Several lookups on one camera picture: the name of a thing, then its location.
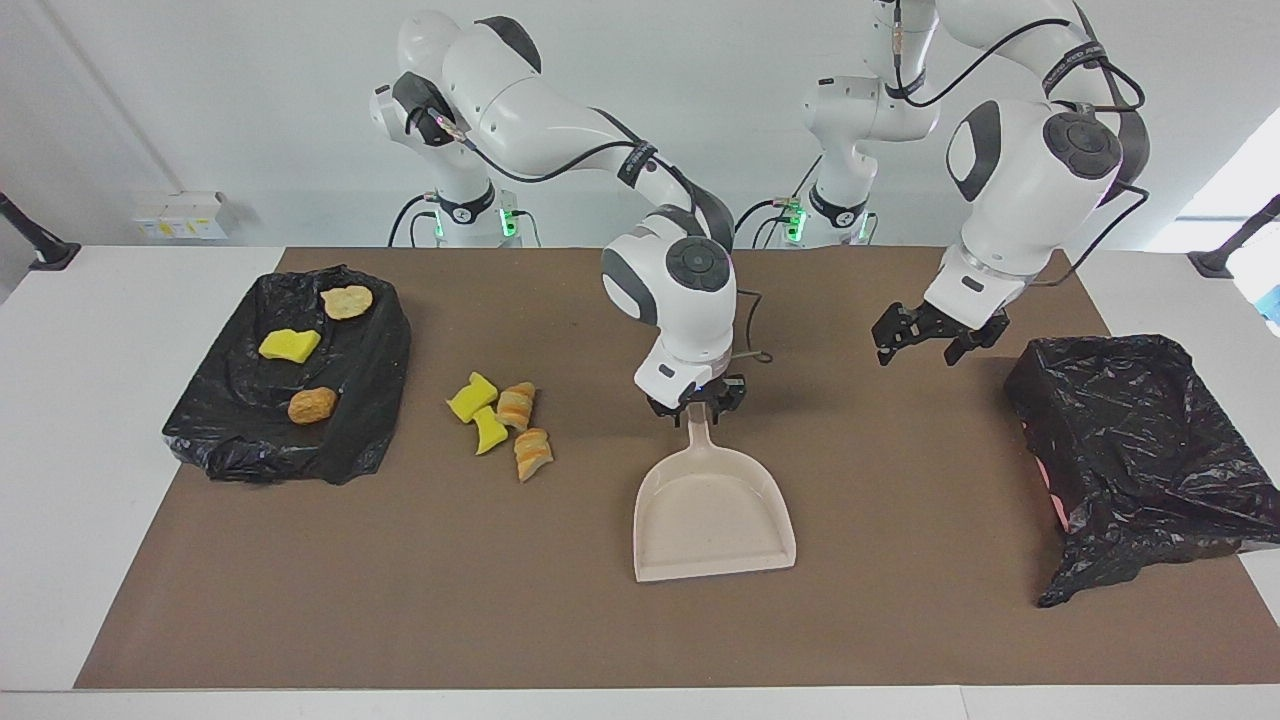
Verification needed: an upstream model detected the beige plastic dustpan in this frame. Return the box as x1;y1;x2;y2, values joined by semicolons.
633;403;798;584

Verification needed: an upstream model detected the striped orange croissant piece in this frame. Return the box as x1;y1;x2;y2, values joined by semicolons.
513;427;554;484
496;381;538;433

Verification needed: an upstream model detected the small yellow green sponge piece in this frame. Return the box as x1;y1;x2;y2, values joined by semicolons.
473;405;510;457

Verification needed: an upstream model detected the large yellow green sponge piece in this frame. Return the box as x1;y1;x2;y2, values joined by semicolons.
446;371;500;425

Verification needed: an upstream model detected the pale bread piece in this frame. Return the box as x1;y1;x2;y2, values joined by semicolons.
320;285;376;321

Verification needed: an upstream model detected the brown bread nugget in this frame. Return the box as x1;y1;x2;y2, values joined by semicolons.
287;387;340;426

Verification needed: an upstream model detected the yellow sponge wedge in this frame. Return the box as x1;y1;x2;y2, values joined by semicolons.
258;327;323;364

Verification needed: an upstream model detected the pink plastic bin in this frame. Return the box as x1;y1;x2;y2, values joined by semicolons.
1028;428;1071;533

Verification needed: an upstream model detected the black bag over pink bin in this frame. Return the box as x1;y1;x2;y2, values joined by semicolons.
1004;334;1280;609

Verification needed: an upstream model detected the black bag lined bin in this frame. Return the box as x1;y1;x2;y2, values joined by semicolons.
162;264;413;487

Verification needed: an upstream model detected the black angled stand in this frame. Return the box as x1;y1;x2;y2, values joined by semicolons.
1188;194;1280;279
0;190;81;272

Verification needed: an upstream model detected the brown paper table mat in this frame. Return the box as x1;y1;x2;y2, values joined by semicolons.
73;247;1280;691

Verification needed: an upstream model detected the black left base cable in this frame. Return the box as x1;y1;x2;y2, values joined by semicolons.
733;178;811;248

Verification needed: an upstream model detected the black base cable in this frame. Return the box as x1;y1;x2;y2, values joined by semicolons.
388;193;443;248
733;178;811;248

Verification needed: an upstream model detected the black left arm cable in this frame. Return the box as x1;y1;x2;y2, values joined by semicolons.
890;0;1151;291

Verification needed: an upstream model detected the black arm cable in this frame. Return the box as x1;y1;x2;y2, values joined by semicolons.
405;100;776;366
890;0;1151;291

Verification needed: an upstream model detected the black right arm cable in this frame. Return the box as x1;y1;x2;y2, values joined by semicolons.
405;100;776;366

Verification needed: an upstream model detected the black right base cable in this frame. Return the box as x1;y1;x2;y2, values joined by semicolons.
388;193;443;248

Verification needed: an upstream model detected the white wall outlet box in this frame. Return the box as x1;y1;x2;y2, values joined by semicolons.
133;192;233;241

